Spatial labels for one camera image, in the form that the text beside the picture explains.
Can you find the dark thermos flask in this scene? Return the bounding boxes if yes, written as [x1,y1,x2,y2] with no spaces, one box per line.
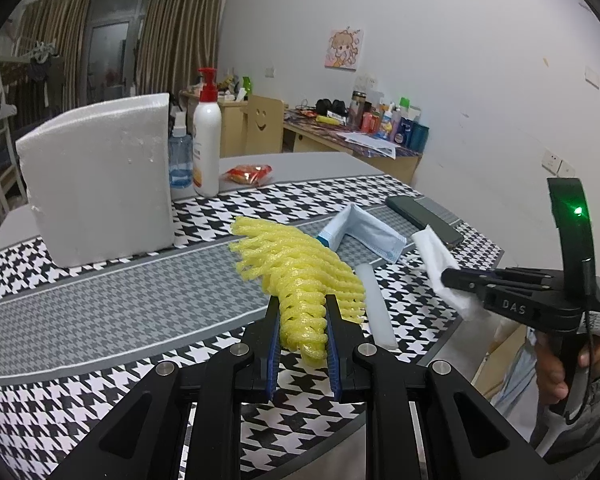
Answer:
[350,91,367,126]

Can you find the black smartphone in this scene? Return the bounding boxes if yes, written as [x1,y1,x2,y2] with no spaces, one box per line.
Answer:
[385,195,465,250]

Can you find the plain wooden desk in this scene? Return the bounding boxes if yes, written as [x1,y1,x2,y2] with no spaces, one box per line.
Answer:
[180,89,253,158]

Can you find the printed paper sheets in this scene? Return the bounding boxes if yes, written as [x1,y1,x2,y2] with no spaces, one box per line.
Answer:
[340,131,398,159]

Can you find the cartoon wall poster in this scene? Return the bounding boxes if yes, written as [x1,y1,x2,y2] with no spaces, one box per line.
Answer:
[323,28,366,72]

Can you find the white tissue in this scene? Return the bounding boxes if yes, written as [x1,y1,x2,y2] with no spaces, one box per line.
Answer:
[411,225,483,321]

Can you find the dark hanging clothes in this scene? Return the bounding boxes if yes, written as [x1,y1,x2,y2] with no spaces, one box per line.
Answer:
[27,45,67,107]

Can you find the clear blue water bottle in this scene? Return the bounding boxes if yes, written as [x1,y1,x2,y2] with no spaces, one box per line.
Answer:
[169,112,195,190]

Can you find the houndstooth table mat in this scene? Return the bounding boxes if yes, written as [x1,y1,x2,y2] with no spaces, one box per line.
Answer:
[0,175,506,480]

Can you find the black headphones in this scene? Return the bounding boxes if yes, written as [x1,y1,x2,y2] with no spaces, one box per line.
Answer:
[315,99,349,117]

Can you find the wooden chair with smiley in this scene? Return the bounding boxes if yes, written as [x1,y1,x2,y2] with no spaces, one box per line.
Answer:
[243,95,288,155]

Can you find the wooden desk with patterned cover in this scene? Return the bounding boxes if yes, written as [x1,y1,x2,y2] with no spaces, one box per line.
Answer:
[282,110,423,186]

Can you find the glass balcony door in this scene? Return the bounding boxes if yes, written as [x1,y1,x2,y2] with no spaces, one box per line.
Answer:
[85,0,148,106]

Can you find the red snack packet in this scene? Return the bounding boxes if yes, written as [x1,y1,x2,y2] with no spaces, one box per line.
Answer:
[221,164,273,184]

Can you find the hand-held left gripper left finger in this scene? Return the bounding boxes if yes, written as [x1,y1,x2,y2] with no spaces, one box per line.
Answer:
[50,295,283,480]

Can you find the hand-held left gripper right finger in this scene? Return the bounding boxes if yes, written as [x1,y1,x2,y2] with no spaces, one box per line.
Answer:
[325,294,551,480]

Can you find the person's light blue pants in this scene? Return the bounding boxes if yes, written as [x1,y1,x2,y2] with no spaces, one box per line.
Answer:
[490,340,541,426]

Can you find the person's right hand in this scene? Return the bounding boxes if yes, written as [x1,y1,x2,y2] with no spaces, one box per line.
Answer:
[534,334,600,414]

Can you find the white foam box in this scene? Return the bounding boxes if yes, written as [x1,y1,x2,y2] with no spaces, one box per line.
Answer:
[15,92,176,267]

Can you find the row of toiletry bottles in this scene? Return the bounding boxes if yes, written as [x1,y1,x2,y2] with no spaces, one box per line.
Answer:
[362,92,431,150]

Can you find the blue face mask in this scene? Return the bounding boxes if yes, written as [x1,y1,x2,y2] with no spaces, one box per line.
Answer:
[316,203,407,262]

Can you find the white bed ladder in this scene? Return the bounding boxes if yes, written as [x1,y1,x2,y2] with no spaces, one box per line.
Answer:
[0,60,21,211]

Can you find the brown curtain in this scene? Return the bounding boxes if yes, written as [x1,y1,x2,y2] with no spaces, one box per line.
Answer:
[10,0,95,126]
[137,0,238,98]

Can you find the yellow foam fruit net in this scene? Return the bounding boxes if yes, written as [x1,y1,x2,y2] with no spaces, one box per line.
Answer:
[228,216,366,368]

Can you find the white red pump bottle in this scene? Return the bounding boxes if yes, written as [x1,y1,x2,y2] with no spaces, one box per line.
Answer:
[192,67,222,197]

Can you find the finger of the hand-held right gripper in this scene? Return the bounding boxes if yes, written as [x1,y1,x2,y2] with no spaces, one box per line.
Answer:
[484,280,564,297]
[440,266,557,292]

